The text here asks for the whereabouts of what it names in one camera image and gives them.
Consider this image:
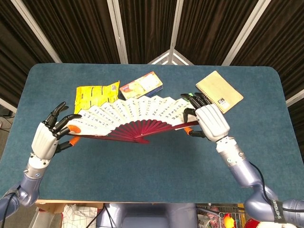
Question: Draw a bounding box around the white screen frame post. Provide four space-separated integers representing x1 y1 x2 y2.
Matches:
222 0 273 66
10 0 63 64
147 0 193 66
106 0 129 64

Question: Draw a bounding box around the blue yellow cardboard box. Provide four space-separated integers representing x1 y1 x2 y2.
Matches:
119 71 164 100

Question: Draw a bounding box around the red white folding fan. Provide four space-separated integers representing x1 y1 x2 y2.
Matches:
67 95 201 145

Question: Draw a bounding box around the red patterned bag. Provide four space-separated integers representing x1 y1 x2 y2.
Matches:
198 206 222 228

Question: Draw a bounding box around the yellow spiral notebook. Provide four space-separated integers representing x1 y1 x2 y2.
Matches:
195 70 245 114

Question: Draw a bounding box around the red yellow toy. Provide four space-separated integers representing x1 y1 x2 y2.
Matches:
220 212 236 228

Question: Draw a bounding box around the white screen frame rail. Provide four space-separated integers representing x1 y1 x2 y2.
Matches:
0 97 17 114
286 91 304 107

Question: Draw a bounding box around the black printed arm strap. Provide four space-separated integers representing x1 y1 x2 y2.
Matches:
269 199 285 223

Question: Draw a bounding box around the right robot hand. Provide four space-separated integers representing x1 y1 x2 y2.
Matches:
180 92 231 143

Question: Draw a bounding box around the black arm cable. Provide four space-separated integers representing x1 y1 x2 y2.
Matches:
0 191 20 228
248 161 304 212

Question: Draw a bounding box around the dark brown curtain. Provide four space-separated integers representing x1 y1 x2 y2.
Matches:
0 0 304 124

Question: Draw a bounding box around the blue-grey robot torso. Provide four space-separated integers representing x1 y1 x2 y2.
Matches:
97 203 198 228

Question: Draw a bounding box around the white checkered cloth bag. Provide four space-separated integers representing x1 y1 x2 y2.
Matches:
62 203 98 228

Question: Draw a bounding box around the black torso cable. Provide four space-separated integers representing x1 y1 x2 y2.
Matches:
96 203 114 228

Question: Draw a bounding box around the yellow snack bag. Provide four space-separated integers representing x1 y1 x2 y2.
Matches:
75 80 121 114

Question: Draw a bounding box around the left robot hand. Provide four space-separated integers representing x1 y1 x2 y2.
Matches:
31 101 83 160

